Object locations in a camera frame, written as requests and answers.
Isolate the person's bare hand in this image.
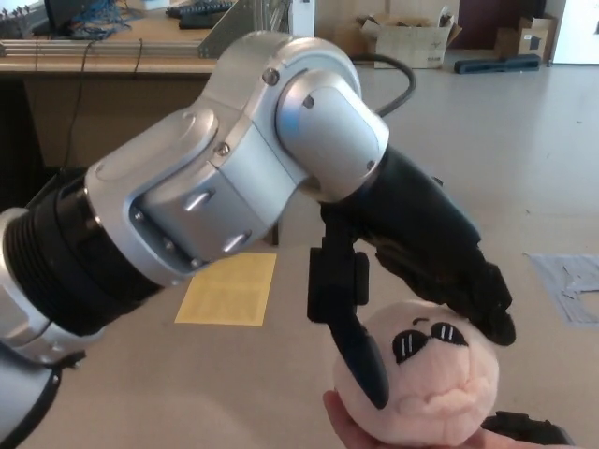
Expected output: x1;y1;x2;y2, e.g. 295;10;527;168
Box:
321;390;505;449

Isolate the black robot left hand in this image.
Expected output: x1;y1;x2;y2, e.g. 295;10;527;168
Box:
306;147;518;409

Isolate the pink plush dumpling with sunglasses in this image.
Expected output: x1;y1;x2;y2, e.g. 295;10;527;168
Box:
330;298;502;445

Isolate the grey tape patch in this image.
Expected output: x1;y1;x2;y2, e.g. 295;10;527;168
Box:
523;252;599;328

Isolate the yellow floor patch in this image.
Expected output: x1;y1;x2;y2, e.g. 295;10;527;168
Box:
173;252;277;326

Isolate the dark blue flat bag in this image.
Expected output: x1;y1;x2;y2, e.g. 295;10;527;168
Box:
454;53;542;75

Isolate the large open cardboard box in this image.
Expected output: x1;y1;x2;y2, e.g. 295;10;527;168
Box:
356;11;463;70

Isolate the black wrist band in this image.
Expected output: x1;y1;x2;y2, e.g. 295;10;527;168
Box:
480;410;576;449

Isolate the small cardboard box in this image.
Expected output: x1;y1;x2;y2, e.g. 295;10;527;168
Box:
494;13;559;65

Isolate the flat cardboard sheet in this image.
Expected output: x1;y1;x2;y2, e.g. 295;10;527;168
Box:
315;18;378;66

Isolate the black keyboard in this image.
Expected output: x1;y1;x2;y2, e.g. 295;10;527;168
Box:
179;11;226;29
166;0;234;18

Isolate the wooden desk with dark panels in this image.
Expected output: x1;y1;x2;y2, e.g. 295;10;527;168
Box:
0;0;294;247

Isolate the black monitor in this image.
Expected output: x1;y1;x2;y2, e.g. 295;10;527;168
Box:
32;0;102;35

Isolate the black robot wrist cable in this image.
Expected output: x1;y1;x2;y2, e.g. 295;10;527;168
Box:
350;53;417;118

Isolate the long black hanging cable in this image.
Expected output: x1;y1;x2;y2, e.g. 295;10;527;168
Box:
59;39;97;175

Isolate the blue cable bundle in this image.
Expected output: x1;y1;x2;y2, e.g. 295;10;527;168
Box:
69;0;136;36

